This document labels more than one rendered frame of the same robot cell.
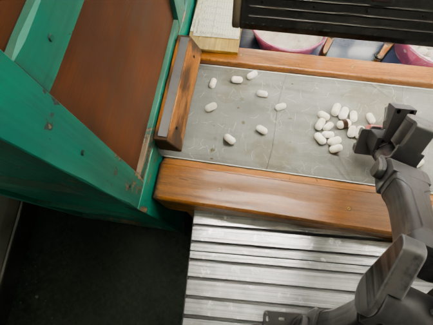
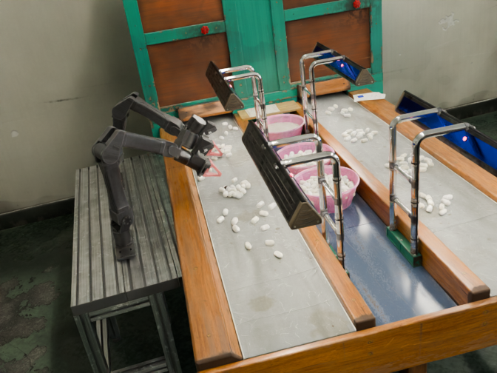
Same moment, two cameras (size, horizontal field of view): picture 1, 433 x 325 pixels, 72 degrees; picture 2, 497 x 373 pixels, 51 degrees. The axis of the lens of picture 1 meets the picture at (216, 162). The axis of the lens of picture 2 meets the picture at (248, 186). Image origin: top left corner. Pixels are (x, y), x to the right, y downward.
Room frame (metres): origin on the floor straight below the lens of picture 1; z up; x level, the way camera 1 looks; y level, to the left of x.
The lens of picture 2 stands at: (-0.60, -2.52, 1.71)
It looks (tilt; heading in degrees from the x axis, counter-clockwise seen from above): 27 degrees down; 65
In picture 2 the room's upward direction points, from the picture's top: 8 degrees counter-clockwise
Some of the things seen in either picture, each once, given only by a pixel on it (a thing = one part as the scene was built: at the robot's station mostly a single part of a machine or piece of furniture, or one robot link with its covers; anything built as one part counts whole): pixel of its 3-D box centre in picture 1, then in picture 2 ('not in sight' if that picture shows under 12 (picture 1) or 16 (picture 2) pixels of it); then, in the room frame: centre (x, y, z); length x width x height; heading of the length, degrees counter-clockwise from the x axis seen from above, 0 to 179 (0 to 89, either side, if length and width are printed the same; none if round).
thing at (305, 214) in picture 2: not in sight; (274, 164); (0.06, -1.30, 1.08); 0.62 x 0.08 x 0.07; 73
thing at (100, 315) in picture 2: not in sight; (127, 280); (-0.31, -0.43, 0.31); 1.20 x 0.29 x 0.63; 77
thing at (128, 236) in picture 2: not in sight; (122, 237); (-0.32, -0.74, 0.71); 0.20 x 0.07 x 0.08; 77
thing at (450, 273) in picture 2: not in sight; (353, 173); (0.64, -0.92, 0.71); 1.81 x 0.05 x 0.11; 73
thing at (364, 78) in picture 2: not in sight; (339, 61); (0.88, -0.54, 1.08); 0.62 x 0.08 x 0.07; 73
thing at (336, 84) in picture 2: not in sight; (323, 86); (1.06, -0.13, 0.83); 0.30 x 0.06 x 0.07; 163
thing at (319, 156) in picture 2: not in sight; (305, 212); (0.13, -1.33, 0.90); 0.20 x 0.19 x 0.45; 73
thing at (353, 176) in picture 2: not in sight; (325, 190); (0.45, -0.98, 0.72); 0.27 x 0.27 x 0.10
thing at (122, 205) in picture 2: not in sight; (114, 185); (-0.30, -0.73, 0.92); 0.07 x 0.06 x 0.33; 100
